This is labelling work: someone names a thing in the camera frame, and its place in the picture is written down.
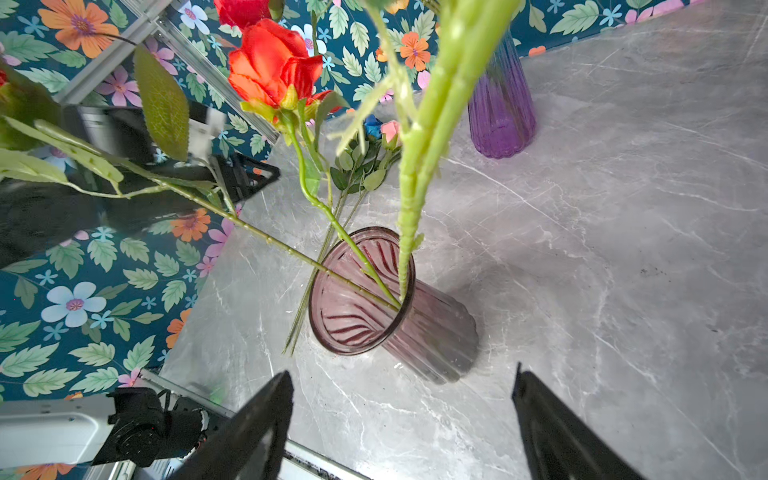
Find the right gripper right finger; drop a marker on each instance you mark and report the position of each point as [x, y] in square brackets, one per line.
[556, 442]

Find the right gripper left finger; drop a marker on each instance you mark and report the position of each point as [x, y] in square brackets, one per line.
[252, 443]

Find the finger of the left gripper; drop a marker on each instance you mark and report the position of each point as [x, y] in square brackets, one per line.
[244, 176]

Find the red rose stem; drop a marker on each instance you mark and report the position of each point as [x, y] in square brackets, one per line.
[275, 75]
[244, 13]

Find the dark purple glass vase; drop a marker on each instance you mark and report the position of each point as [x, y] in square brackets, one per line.
[432, 333]

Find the blue purple glass vase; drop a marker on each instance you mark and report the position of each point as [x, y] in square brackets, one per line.
[501, 113]

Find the deep pink peony stem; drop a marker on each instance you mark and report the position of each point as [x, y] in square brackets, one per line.
[470, 31]

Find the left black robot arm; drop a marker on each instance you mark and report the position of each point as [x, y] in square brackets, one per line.
[40, 211]

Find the mixed flower bunch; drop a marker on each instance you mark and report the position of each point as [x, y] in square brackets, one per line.
[353, 173]

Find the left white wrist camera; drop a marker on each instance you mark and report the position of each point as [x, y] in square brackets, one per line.
[122, 131]

